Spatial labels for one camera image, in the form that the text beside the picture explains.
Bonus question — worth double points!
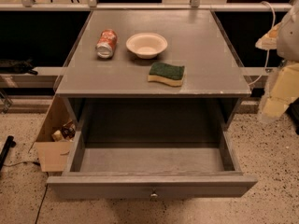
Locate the yellow foam-padded gripper finger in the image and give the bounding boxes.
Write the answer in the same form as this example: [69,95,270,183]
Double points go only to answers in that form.
[259,63,299,119]

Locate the green and yellow sponge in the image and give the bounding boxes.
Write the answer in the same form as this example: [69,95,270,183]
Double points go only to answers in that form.
[148,62,185,87]

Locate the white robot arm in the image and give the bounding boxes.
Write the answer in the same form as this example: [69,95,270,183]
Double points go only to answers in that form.
[255,5,299,123]

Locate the metal drawer knob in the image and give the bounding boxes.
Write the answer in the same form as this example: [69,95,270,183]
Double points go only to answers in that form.
[149,189,159,201]

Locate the grey open top drawer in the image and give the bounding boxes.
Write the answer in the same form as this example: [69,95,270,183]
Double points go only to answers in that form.
[46,128,259,201]

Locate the white paper bowl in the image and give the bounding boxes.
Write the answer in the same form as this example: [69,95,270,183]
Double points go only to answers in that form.
[126,33,168,60]

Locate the orange soda can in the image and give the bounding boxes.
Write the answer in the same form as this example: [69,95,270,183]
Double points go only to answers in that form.
[95,29,118,59]

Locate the items inside cardboard box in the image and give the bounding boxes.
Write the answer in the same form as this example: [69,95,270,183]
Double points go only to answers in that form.
[51,121,76,142]

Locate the cardboard box on floor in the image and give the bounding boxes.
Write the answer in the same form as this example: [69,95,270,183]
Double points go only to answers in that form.
[35,97,73,172]

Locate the black object on shelf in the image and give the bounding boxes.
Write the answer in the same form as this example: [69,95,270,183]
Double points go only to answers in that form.
[0,59,37,76]

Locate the black pole on floor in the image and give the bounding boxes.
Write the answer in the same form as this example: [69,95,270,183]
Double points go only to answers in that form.
[0,135,16,170]

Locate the white cable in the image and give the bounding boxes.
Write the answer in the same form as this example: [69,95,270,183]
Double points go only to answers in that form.
[248,0,278,87]

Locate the metal rail frame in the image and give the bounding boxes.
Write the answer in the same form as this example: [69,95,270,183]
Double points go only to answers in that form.
[0,0,298,11]

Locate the black cable on floor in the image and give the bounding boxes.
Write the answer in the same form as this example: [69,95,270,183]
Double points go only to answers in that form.
[2,161,50,224]

